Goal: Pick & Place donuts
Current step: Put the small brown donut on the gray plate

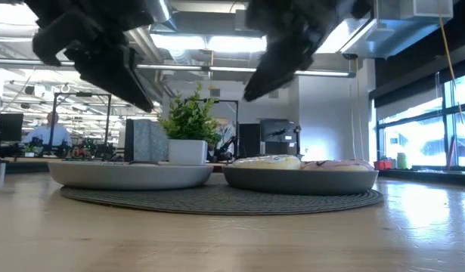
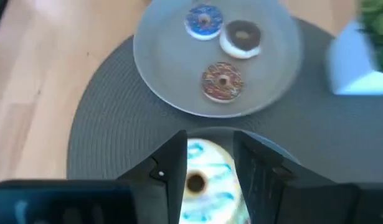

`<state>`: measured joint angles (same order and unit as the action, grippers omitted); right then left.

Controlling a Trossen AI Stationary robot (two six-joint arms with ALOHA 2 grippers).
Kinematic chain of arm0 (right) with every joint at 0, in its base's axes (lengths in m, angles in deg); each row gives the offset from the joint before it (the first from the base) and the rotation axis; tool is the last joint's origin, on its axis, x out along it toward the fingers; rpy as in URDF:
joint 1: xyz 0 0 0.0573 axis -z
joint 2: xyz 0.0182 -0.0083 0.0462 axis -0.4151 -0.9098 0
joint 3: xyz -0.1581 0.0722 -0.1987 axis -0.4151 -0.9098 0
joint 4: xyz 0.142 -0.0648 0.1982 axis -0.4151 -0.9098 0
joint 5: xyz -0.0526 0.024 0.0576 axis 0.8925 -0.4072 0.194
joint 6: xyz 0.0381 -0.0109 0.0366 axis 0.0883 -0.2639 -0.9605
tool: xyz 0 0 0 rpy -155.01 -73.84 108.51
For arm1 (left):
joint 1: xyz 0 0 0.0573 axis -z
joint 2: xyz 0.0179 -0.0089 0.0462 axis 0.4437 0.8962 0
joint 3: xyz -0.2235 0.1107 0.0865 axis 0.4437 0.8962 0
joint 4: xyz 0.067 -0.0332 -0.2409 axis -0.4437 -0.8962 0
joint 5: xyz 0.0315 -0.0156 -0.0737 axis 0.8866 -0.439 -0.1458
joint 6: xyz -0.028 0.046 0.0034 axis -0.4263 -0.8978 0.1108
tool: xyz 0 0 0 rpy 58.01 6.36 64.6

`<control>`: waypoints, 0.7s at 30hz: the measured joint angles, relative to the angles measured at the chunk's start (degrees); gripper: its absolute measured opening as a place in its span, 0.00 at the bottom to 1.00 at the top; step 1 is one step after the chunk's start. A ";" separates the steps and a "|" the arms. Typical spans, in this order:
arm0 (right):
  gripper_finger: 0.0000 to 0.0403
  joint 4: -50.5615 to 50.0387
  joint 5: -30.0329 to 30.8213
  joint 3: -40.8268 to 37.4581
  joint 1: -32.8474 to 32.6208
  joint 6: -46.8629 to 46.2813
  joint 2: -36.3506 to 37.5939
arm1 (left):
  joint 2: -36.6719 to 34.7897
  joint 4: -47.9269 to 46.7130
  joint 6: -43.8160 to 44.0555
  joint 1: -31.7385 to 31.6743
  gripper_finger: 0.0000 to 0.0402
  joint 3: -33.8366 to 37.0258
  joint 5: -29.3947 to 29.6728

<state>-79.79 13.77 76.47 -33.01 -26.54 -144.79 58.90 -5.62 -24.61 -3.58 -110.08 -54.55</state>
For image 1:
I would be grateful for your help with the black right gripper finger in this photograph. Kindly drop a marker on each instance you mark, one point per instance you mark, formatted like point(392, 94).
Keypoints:
point(268, 72)
point(292, 68)

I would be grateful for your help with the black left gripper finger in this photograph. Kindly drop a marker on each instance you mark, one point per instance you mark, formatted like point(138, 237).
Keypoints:
point(135, 68)
point(107, 72)

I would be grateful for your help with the pink frosted donut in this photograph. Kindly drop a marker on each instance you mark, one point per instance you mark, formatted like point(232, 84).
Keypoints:
point(336, 165)

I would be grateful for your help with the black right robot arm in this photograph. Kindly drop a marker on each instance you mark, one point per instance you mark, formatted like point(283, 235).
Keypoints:
point(358, 7)

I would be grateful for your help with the black boxy machine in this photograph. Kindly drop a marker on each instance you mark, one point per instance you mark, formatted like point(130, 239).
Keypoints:
point(279, 138)

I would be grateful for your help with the black cabinet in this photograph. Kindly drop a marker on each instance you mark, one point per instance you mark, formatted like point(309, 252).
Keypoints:
point(249, 141)

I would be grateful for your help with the gray patterned partition panel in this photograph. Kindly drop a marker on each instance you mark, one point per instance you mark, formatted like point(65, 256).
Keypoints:
point(147, 140)

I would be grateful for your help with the person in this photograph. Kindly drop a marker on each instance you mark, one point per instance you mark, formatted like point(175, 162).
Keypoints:
point(47, 133)
point(226, 132)

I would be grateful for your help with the green plant in white pot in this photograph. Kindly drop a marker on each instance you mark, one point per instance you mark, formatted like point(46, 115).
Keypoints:
point(188, 126)

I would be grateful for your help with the pale green frosted donut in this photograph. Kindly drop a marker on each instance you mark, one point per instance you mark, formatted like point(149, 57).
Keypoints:
point(268, 162)

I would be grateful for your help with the light gray plate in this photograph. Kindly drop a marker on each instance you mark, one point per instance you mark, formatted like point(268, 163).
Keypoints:
point(130, 177)

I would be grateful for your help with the dark gray plate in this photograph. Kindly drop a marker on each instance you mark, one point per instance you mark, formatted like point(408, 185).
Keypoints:
point(300, 182)

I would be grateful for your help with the black computer monitor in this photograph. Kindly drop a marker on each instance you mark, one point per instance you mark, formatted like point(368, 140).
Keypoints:
point(5, 126)

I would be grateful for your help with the red box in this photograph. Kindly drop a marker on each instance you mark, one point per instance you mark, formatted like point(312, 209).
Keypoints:
point(383, 165)

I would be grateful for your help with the round gray woven placemat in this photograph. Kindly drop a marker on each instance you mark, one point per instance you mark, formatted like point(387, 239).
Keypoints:
point(217, 203)

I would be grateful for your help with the green bottle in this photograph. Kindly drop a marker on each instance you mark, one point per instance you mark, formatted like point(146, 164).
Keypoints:
point(402, 160)

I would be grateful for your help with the black metal stand frame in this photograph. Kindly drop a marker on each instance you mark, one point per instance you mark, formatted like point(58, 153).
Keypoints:
point(237, 113)

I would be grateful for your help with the black rectangular pole frame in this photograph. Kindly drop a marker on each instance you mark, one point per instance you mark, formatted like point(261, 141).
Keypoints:
point(54, 121)

